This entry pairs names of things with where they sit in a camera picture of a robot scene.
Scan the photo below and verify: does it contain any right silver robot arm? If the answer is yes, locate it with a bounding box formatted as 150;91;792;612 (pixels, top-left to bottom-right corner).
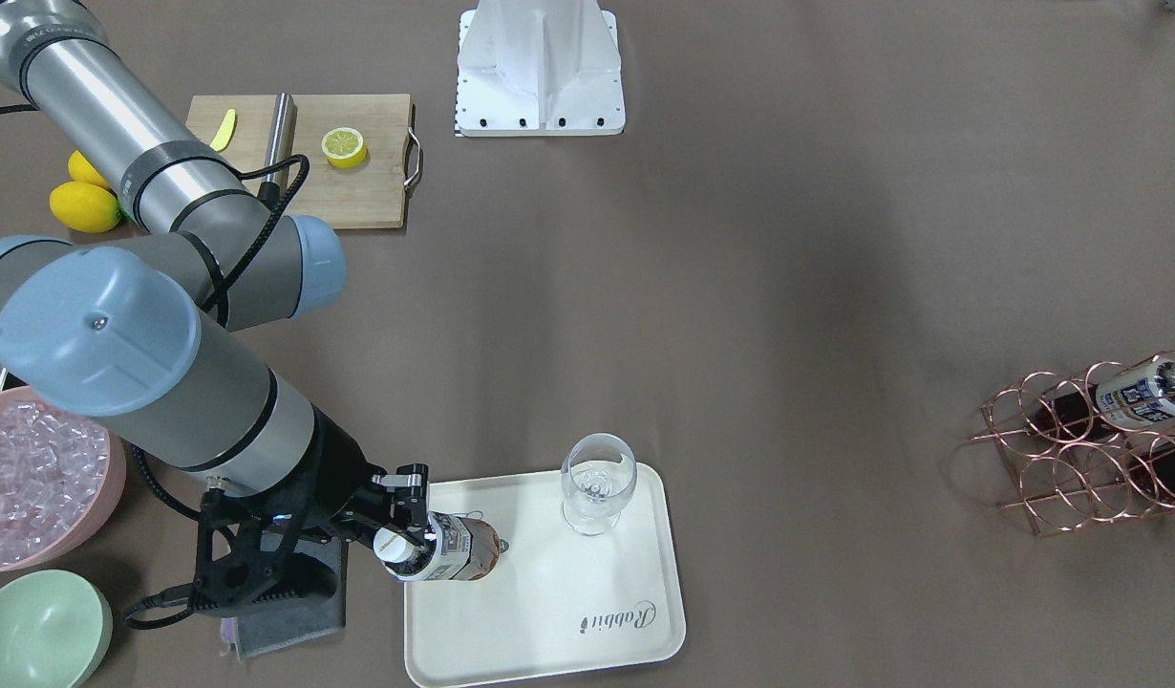
0;1;407;548

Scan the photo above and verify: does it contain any half lemon slice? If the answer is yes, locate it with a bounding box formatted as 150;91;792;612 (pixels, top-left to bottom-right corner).
320;126;369;169

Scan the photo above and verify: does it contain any yellow lemon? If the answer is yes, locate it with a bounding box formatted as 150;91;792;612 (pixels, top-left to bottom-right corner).
67;151;112;191
49;182;123;234

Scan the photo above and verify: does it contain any black braided cable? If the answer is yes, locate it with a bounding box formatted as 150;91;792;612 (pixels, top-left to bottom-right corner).
0;100;311;632

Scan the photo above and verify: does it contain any wine glass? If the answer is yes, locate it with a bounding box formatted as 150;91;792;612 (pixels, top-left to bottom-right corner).
560;432;637;537

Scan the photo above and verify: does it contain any wooden cutting board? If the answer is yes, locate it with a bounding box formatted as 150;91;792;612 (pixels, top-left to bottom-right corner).
186;93;419;230

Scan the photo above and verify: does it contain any copper wire bottle basket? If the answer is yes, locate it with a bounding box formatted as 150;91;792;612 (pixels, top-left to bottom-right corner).
973;350;1175;537

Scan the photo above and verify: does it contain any green lime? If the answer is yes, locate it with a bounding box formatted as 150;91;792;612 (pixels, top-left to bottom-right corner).
118;198;137;224

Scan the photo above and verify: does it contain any pink bowl with ice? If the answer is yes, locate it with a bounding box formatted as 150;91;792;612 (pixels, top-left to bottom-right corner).
0;387;126;573

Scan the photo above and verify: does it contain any yellow plastic knife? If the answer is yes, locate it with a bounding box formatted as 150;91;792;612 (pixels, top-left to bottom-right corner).
209;108;239;153

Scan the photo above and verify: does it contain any steel muddler black tip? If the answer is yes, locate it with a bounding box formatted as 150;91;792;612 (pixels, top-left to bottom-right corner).
257;92;296;209

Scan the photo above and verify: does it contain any cream serving tray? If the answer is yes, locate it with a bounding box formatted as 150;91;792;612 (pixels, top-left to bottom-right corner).
404;464;687;687

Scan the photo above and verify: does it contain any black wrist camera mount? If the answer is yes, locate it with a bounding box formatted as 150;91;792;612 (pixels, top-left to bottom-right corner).
186;478;343;618

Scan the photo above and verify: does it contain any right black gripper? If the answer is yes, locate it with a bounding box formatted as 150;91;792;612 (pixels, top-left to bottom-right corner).
271;406;432;565

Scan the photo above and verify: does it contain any grey folded cloth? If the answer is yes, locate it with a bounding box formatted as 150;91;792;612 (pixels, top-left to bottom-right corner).
219;540;348;662

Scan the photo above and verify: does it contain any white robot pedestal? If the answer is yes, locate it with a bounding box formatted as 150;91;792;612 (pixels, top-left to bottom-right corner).
454;1;627;137

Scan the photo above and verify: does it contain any green bowl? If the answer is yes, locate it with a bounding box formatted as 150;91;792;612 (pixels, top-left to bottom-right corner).
0;569;113;687

